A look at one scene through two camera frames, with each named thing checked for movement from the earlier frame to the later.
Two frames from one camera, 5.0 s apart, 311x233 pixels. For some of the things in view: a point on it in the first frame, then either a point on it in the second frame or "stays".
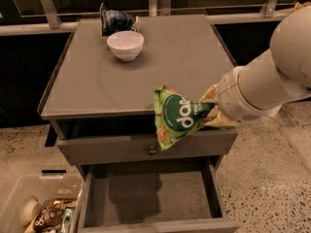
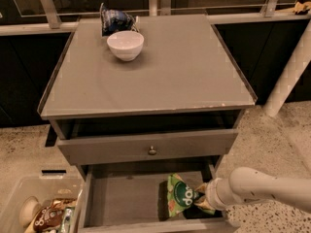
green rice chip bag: (176, 115) → (180, 195)
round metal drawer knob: (152, 150) stays
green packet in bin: (68, 217) stays
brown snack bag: (51, 218) stays
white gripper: (228, 96) → (211, 193)
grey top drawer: (212, 143) stays
